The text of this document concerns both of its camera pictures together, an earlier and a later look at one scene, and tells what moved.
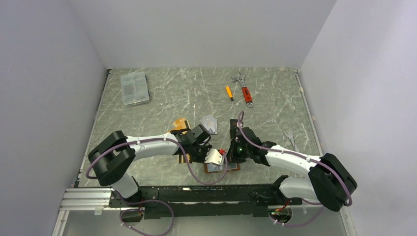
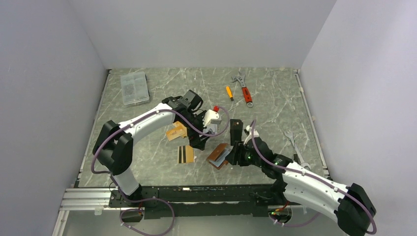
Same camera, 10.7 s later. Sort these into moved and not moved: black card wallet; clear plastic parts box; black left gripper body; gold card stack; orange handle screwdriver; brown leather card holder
Moved: black left gripper body; brown leather card holder
Not moved: black card wallet; orange handle screwdriver; gold card stack; clear plastic parts box
